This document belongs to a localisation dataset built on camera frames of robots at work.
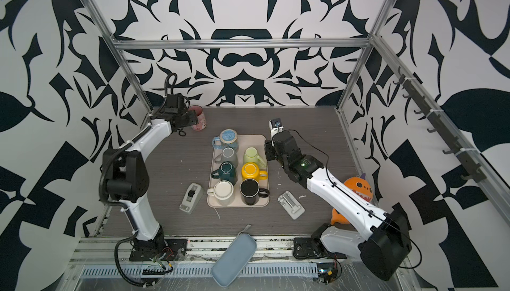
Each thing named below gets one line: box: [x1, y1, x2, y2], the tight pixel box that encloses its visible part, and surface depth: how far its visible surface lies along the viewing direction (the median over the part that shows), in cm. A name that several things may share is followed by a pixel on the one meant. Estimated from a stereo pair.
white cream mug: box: [207, 180, 235, 206], surface depth 83 cm
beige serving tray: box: [207, 134, 270, 208], surface depth 87 cm
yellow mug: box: [241, 162, 268, 182], surface depth 87 cm
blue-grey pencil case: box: [211, 224, 257, 288], surface depth 71 cm
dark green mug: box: [211, 161, 238, 186], surface depth 86 cm
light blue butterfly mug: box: [211, 128, 239, 151], surface depth 95 cm
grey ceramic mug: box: [214, 146, 239, 169], surface depth 91 cm
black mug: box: [239, 178, 270, 206], surface depth 83 cm
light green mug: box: [243, 146, 267, 171], surface depth 92 cm
